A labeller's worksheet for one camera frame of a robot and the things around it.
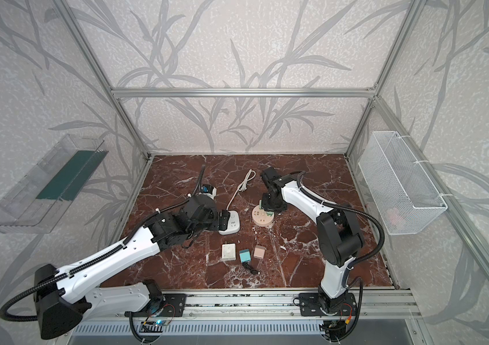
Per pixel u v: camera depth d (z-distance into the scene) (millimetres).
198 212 553
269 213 935
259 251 845
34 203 635
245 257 826
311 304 737
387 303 754
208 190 666
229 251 838
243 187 1050
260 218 932
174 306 724
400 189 624
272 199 720
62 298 389
